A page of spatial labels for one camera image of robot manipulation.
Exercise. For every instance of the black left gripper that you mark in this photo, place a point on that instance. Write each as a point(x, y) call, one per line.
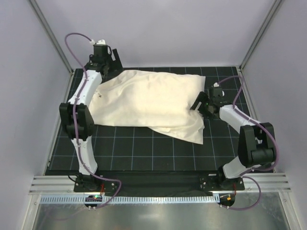
point(113, 64)

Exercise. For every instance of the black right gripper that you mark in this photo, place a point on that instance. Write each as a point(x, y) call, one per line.
point(201, 104)

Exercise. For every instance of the cream pillowcase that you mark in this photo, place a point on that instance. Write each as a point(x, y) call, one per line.
point(160, 101)

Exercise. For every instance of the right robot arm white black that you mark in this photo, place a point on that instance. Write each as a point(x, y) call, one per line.
point(257, 146)

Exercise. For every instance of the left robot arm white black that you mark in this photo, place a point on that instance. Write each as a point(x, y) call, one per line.
point(76, 119)

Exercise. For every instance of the black grid mat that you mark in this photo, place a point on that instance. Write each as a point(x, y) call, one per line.
point(142, 149)

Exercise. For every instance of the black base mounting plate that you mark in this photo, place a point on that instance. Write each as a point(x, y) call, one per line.
point(157, 183)

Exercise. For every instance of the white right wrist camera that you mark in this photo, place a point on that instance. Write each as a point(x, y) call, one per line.
point(217, 90)

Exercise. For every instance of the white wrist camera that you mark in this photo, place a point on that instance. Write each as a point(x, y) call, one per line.
point(99, 42)
point(217, 90)

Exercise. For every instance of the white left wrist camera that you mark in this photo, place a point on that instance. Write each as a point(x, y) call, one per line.
point(99, 42)

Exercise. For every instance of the left aluminium frame post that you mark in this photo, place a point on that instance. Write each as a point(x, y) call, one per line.
point(39, 14)

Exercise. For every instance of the aluminium frame post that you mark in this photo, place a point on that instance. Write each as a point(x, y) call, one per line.
point(261, 32)
point(39, 14)

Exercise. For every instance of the aluminium front rail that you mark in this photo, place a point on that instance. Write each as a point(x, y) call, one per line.
point(266, 182)

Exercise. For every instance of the right aluminium frame post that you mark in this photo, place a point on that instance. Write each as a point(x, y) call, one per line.
point(261, 32)

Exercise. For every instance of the slotted grey cable duct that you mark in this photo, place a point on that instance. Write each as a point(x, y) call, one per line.
point(79, 199)

